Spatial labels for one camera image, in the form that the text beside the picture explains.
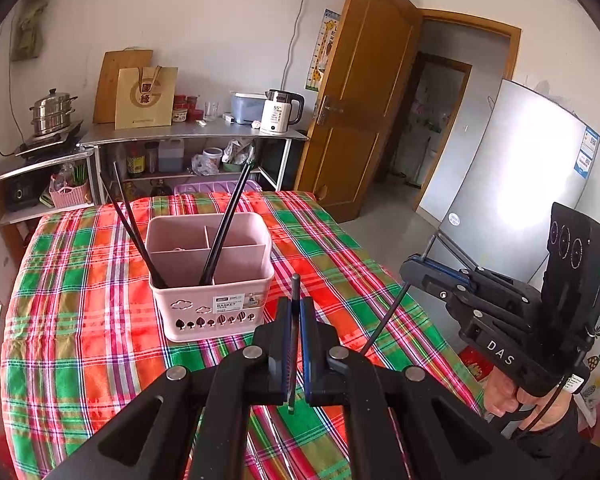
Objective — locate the wooden cutting board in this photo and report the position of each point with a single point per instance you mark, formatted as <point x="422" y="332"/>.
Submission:
<point x="107" y="85"/>

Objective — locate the stainless steel steamer pot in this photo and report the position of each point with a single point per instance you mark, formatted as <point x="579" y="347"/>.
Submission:
<point x="52" y="112"/>

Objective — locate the beige tied curtain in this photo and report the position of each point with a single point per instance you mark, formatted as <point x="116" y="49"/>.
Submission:
<point x="30" y="25"/>

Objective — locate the white plastic bag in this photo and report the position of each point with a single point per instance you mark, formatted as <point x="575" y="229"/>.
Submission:
<point x="202" y="165"/>

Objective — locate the person's right forearm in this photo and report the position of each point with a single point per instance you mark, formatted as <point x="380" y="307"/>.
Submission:
<point x="555" y="445"/>

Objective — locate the white electric kettle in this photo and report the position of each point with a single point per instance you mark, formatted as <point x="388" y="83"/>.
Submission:
<point x="277" y="115"/>

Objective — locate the metal shelf table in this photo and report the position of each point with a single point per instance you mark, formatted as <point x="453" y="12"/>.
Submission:
<point x="180" y="132"/>

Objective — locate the black kitchen appliance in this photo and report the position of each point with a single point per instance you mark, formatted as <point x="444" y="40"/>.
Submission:
<point x="22" y="195"/>

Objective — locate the brown wooden door frame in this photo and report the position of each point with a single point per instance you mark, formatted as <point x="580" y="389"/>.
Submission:
<point x="510" y="45"/>

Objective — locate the colourful wall poster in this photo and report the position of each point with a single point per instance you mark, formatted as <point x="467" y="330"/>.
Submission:
<point x="322" y="50"/>

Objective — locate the translucent plastic container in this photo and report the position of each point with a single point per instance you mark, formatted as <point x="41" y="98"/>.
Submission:
<point x="247" y="107"/>

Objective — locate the translucent plastic jug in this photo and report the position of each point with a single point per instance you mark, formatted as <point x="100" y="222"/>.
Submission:
<point x="171" y="157"/>

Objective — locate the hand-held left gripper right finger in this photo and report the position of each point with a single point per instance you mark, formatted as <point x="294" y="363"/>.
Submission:
<point x="307" y="350"/>

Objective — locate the silver refrigerator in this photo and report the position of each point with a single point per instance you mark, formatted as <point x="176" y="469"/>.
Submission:
<point x="530" y="160"/>

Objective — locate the brown wooden door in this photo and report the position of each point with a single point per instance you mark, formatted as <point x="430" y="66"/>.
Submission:
<point x="370" y="85"/>

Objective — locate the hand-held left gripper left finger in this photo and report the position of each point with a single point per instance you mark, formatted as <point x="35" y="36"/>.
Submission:
<point x="280" y="355"/>

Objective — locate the purple plastic basin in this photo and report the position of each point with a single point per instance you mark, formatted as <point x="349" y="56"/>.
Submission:
<point x="205" y="188"/>

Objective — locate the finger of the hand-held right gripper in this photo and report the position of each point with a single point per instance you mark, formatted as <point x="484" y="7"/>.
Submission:
<point x="435" y="287"/>
<point x="440" y="269"/>

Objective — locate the dark sauce bottle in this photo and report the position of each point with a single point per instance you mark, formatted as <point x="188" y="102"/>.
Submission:
<point x="135" y="162"/>

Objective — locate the small pink woven basket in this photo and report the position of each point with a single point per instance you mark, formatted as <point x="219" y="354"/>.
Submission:
<point x="70" y="196"/>

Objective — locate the clear glass cup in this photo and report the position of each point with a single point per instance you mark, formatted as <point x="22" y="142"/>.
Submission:
<point x="211" y="111"/>

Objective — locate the black induction cooktop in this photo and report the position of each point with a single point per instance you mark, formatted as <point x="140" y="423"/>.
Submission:
<point x="50" y="142"/>

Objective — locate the person's right hand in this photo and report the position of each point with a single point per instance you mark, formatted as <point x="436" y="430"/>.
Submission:
<point x="505" y="400"/>

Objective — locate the black plastic chopstick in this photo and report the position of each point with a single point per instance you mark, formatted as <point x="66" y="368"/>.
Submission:
<point x="226" y="225"/>
<point x="147" y="259"/>
<point x="152" y="271"/>
<point x="295" y="285"/>
<point x="386" y="317"/>
<point x="220" y="240"/>

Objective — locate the red green plaid tablecloth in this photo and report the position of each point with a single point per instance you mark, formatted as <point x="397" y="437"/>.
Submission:
<point x="80" y="300"/>

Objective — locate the red lidded jars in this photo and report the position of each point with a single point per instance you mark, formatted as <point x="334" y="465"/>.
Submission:
<point x="185" y="107"/>

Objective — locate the tan paper gift bag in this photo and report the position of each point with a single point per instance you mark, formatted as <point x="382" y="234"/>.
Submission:
<point x="145" y="100"/>

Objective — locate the pink plastic utensil basket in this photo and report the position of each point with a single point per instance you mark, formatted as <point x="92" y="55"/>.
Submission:
<point x="220" y="305"/>

